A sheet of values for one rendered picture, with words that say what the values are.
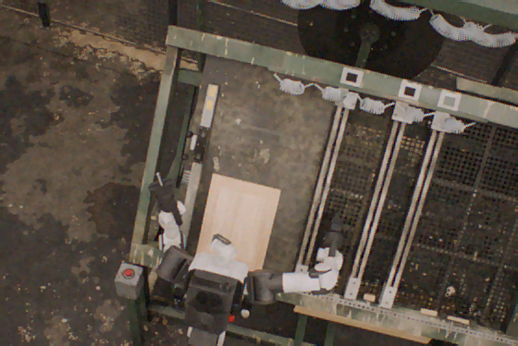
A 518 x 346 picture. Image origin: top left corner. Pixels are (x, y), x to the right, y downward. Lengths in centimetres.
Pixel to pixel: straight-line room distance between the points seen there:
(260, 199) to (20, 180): 234
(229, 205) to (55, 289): 162
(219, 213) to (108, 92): 253
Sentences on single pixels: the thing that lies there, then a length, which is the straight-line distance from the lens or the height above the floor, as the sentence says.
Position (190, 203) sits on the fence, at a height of 114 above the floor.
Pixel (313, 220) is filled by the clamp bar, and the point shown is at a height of 121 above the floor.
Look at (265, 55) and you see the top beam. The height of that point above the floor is 187.
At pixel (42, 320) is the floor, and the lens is 415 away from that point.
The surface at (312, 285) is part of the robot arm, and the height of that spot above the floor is 140.
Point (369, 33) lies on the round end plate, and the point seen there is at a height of 186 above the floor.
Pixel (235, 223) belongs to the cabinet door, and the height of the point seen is 109.
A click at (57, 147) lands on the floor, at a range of 500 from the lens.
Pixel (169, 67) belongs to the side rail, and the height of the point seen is 170.
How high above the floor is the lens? 368
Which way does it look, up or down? 51 degrees down
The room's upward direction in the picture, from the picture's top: 10 degrees clockwise
